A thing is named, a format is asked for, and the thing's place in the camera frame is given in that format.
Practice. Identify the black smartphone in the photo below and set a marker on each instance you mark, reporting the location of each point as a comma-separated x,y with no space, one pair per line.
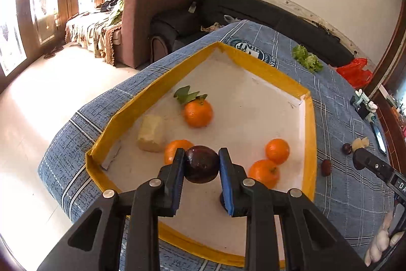
379,135

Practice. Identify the pale yellow block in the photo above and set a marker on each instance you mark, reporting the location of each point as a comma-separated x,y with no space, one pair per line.
151,134

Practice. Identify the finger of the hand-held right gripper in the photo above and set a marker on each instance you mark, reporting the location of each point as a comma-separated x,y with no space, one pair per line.
368,161

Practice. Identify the white tray with yellow rim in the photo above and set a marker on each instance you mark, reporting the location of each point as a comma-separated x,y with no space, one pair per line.
253,106

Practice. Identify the dark wooden door frame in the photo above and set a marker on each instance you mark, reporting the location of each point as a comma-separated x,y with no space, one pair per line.
391,48

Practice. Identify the dark purple plum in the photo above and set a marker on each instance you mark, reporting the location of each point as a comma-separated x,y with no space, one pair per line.
347,148
202,164

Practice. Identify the mandarin with green leaves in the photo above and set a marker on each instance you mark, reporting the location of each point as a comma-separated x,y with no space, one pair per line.
198,114

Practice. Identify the dark slippers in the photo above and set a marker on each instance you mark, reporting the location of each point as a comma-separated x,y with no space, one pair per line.
52,52

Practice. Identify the small beige cloth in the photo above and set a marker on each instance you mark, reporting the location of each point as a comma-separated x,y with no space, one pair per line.
212,27

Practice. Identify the small green white device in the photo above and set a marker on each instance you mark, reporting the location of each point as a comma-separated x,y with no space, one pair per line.
363,104

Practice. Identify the small beige chunk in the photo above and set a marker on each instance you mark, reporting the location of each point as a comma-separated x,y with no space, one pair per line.
361,143

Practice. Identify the brown armchair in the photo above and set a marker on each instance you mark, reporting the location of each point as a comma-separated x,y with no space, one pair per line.
149,10

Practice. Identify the red date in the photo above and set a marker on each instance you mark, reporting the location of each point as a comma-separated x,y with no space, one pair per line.
326,167

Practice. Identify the orange mandarin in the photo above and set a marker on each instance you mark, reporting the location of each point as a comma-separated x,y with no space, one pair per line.
277,151
174,150
265,172

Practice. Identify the pile of clothes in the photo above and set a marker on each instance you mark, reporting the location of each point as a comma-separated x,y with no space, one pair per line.
111,7

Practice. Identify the green leafy vegetable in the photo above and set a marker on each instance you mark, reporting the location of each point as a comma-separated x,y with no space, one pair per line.
306,58

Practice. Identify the person's right hand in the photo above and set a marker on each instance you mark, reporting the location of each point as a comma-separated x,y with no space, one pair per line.
379,242

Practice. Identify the reddish wooden cabinet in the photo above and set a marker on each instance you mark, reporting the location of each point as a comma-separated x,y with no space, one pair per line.
391,125

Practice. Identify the sofa with patterned cover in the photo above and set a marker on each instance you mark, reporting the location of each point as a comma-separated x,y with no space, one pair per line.
88,29

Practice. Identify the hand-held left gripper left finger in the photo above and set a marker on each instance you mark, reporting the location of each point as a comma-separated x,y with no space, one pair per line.
179,182

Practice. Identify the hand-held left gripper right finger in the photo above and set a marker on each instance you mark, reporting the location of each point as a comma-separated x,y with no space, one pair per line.
226,185

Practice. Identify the red plastic bag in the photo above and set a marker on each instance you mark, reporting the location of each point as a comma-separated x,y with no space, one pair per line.
355,72

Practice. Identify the black sofa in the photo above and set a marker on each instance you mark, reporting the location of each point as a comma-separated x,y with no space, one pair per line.
269,17

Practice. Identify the white plastic bag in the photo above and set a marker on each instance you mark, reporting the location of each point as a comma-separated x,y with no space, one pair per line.
230,19

